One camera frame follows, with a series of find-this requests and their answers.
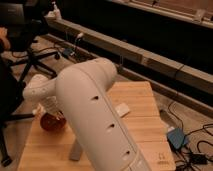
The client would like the black power adapter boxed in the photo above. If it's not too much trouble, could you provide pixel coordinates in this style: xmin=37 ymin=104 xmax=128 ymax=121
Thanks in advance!
xmin=190 ymin=154 xmax=207 ymax=165

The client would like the grey remote control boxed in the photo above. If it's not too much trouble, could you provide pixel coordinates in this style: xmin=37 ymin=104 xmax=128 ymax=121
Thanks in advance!
xmin=69 ymin=140 xmax=83 ymax=161

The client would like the white spray bottle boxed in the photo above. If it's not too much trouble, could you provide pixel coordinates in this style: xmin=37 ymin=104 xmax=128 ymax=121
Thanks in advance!
xmin=52 ymin=1 xmax=62 ymax=20

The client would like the blue power box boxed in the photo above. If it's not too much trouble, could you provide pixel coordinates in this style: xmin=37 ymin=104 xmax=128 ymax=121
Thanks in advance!
xmin=62 ymin=48 xmax=75 ymax=59

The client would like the blue floor device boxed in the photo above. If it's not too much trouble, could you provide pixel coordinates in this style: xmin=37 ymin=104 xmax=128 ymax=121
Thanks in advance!
xmin=167 ymin=128 xmax=189 ymax=150

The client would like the black dark chair left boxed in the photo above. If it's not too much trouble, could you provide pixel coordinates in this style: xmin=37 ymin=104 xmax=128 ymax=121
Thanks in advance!
xmin=0 ymin=57 xmax=32 ymax=167

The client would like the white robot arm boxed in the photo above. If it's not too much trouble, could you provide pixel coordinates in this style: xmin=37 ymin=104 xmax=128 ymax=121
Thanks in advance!
xmin=24 ymin=58 xmax=151 ymax=171

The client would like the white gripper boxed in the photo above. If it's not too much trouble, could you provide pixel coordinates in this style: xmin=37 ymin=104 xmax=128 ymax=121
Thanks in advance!
xmin=42 ymin=96 xmax=63 ymax=118

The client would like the person's hand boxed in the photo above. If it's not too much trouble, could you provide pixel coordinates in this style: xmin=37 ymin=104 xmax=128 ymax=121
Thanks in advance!
xmin=0 ymin=27 xmax=11 ymax=50

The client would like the black office chair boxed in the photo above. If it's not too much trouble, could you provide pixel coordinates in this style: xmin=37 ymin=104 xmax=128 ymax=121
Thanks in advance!
xmin=0 ymin=0 xmax=59 ymax=82

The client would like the red ceramic bowl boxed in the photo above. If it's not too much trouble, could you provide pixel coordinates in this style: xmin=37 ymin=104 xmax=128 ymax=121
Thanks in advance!
xmin=40 ymin=113 xmax=66 ymax=132

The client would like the small white box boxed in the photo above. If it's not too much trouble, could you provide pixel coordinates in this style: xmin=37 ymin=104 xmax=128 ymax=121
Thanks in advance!
xmin=116 ymin=103 xmax=130 ymax=117

